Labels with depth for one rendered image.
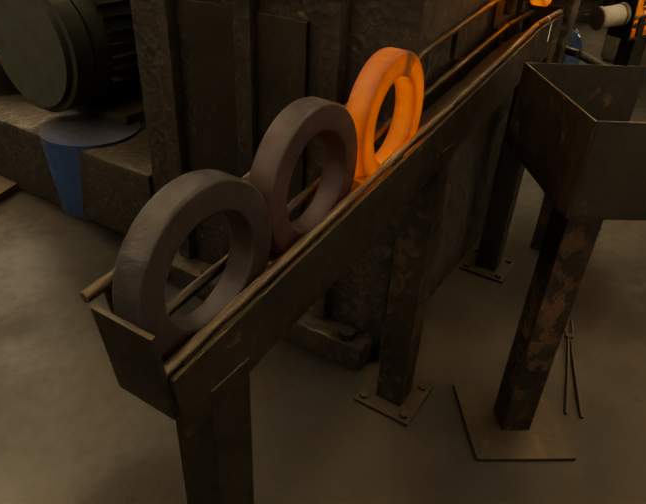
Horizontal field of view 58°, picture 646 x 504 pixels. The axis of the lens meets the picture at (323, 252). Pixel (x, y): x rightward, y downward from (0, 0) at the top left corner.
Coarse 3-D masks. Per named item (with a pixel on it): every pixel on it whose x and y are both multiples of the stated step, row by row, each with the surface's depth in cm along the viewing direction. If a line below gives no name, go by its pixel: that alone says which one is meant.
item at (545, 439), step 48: (528, 96) 91; (576, 96) 96; (624, 96) 96; (528, 144) 91; (576, 144) 76; (624, 144) 73; (576, 192) 76; (624, 192) 76; (576, 240) 95; (576, 288) 101; (528, 336) 108; (480, 384) 131; (528, 384) 113; (480, 432) 120; (528, 432) 120
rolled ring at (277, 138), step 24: (288, 120) 60; (312, 120) 62; (336, 120) 66; (264, 144) 60; (288, 144) 59; (336, 144) 70; (264, 168) 60; (288, 168) 61; (336, 168) 72; (264, 192) 60; (336, 192) 73; (312, 216) 72; (288, 240) 66
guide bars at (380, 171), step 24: (456, 96) 94; (432, 120) 88; (408, 144) 82; (384, 168) 77; (360, 192) 73; (336, 216) 69; (312, 240) 66; (288, 264) 65; (264, 288) 62; (168, 360) 52
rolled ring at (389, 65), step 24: (384, 48) 75; (360, 72) 72; (384, 72) 71; (408, 72) 77; (360, 96) 72; (384, 96) 73; (408, 96) 83; (360, 120) 72; (408, 120) 84; (360, 144) 73; (384, 144) 85; (360, 168) 76
